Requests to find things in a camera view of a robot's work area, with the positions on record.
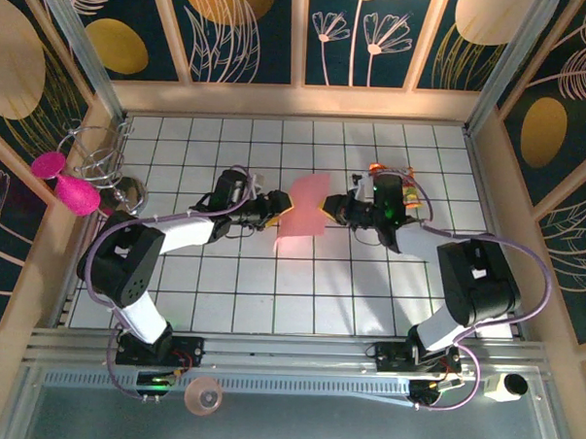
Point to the pink paper sheet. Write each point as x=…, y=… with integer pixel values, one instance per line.
x=303, y=215

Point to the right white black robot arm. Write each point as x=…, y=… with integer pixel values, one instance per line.
x=475, y=281

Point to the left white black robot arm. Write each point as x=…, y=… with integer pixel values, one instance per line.
x=141, y=252

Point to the colourful fruit snack packet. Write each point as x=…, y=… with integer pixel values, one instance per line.
x=412, y=193

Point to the magenta plastic goblet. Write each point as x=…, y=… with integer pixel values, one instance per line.
x=77, y=195

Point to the black electronics module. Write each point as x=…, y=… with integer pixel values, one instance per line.
x=154, y=382
x=431, y=393

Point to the aluminium mounting rail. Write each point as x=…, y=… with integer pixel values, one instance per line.
x=287, y=350

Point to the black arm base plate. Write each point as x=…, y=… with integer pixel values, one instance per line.
x=192, y=351
x=389, y=357

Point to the aluminium frame post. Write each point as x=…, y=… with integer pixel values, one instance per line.
x=84, y=50
x=511, y=68

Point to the white cube camera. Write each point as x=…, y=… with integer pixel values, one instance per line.
x=497, y=388

